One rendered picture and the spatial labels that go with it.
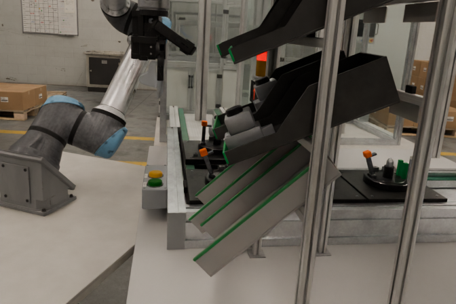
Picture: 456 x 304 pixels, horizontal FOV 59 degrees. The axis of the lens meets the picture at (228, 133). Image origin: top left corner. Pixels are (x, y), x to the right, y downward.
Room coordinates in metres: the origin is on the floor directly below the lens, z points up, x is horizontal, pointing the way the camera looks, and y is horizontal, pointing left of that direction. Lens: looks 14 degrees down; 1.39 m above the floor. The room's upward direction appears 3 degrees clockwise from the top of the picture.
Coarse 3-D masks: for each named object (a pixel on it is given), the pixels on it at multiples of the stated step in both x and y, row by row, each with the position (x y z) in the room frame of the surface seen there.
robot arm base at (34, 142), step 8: (32, 128) 1.15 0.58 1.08; (40, 128) 1.15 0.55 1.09; (24, 136) 1.13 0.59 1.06; (32, 136) 1.12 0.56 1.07; (40, 136) 1.13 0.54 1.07; (48, 136) 1.14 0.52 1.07; (56, 136) 1.16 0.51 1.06; (16, 144) 1.10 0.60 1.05; (24, 144) 1.10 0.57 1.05; (32, 144) 1.10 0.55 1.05; (40, 144) 1.12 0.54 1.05; (48, 144) 1.13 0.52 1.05; (56, 144) 1.15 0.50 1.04; (64, 144) 1.19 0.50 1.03; (24, 152) 1.08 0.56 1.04; (32, 152) 1.08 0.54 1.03; (40, 152) 1.09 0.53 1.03; (48, 152) 1.11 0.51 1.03; (56, 152) 1.14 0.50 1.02; (48, 160) 1.10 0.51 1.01; (56, 160) 1.12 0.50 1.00; (56, 168) 1.12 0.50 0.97
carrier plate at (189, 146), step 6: (186, 144) 1.48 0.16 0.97; (192, 144) 1.48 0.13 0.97; (186, 150) 1.40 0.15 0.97; (192, 150) 1.40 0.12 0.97; (198, 150) 1.41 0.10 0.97; (186, 156) 1.33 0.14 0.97; (192, 156) 1.33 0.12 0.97; (198, 156) 1.33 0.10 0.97; (210, 156) 1.34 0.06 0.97; (216, 156) 1.35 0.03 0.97; (222, 156) 1.35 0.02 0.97; (186, 162) 1.30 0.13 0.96; (192, 162) 1.30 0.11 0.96; (198, 162) 1.30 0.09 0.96; (204, 162) 1.31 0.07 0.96; (210, 162) 1.31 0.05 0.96; (216, 162) 1.31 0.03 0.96; (222, 162) 1.32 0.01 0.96
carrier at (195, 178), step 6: (222, 168) 1.14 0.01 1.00; (186, 174) 1.15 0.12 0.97; (192, 174) 1.15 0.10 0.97; (198, 174) 1.15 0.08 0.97; (204, 174) 1.16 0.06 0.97; (210, 174) 1.08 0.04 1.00; (216, 174) 1.11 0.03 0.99; (192, 180) 1.10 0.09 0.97; (198, 180) 1.10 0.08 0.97; (204, 180) 1.10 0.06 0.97; (210, 180) 1.05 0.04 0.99; (192, 186) 1.06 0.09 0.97; (198, 186) 1.06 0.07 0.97; (204, 186) 1.06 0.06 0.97; (192, 192) 1.01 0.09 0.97; (192, 198) 0.97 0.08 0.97
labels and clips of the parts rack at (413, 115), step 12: (372, 12) 0.85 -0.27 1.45; (384, 12) 0.80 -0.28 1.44; (408, 12) 0.72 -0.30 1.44; (420, 12) 0.69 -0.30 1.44; (432, 12) 0.66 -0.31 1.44; (312, 36) 0.66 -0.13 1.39; (396, 108) 0.71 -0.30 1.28; (408, 108) 0.68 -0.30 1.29; (420, 108) 0.65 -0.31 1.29; (300, 216) 0.62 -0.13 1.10
